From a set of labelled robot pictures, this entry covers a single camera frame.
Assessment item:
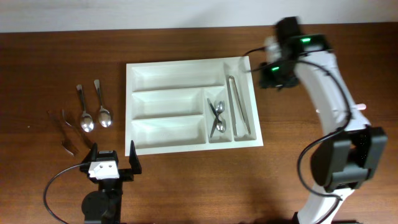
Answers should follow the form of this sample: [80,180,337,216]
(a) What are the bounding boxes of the metal fork lower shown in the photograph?
[61,139,79,156]

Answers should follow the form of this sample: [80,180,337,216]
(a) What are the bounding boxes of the large spoon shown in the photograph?
[94,80,112,128]
[76,85,94,133]

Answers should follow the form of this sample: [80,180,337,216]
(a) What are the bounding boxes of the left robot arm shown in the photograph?
[80,141,142,223]

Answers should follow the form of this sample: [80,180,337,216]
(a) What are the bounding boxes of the metal fork upper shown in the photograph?
[61,109,93,149]

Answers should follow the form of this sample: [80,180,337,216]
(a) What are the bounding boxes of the small teaspoon bowl up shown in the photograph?
[209,101,226,139]

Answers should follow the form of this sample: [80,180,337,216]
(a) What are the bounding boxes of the metal tongs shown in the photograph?
[226,75,251,138]

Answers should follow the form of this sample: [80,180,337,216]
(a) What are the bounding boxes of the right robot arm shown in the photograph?
[259,17,387,223]

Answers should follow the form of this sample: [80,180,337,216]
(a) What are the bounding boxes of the metal fork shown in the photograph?
[61,109,93,149]
[61,139,79,156]

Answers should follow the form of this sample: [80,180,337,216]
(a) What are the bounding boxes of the small teaspoon bowl down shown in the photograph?
[206,97,227,134]

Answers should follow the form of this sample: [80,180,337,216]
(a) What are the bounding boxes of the white plastic cutlery tray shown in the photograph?
[124,57,264,156]

